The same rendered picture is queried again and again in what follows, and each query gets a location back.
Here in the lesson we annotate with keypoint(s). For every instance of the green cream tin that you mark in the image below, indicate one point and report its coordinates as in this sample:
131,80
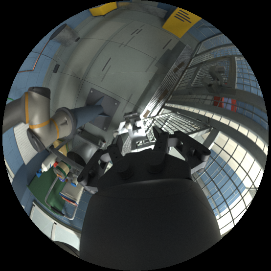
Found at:
62,169

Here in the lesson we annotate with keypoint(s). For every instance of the small dark floor block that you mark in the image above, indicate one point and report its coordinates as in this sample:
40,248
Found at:
56,68

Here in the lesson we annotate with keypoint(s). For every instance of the white bottle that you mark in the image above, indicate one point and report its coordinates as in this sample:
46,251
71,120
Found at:
47,164

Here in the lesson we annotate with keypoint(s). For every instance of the yellow wall sign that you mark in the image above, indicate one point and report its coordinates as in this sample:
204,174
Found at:
181,21

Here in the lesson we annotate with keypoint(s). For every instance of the white box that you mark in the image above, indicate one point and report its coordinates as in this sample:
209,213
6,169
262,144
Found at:
71,191

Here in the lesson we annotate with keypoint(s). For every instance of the grey round bin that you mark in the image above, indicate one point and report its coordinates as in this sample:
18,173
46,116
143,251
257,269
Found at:
65,35

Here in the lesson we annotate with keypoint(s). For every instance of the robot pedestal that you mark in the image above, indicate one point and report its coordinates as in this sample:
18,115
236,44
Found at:
89,113

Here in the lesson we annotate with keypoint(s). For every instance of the yellow box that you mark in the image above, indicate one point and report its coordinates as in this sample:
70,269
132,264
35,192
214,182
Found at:
102,9

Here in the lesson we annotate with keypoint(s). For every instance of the grey mesh hatch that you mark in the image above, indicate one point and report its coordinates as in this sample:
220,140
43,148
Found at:
199,74

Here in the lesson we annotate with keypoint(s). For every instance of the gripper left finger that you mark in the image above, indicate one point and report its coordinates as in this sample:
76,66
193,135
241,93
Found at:
91,169

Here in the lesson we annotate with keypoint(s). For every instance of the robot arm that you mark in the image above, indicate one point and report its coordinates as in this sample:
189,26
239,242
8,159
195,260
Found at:
39,110

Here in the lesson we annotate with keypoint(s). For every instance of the white wall vent grille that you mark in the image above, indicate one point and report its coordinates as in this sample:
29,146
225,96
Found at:
23,141

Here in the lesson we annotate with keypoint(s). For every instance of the white grey machine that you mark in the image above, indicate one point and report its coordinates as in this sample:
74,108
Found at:
132,129

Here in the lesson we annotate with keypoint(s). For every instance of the white cabinet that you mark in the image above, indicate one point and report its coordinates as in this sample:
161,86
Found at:
48,224

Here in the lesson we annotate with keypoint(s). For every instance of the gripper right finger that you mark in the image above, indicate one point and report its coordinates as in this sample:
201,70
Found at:
190,148

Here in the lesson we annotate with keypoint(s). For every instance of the green mat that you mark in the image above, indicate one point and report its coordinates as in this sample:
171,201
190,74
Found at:
45,188

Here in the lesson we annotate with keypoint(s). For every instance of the orange wall pipe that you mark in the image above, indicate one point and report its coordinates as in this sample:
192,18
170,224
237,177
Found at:
35,61

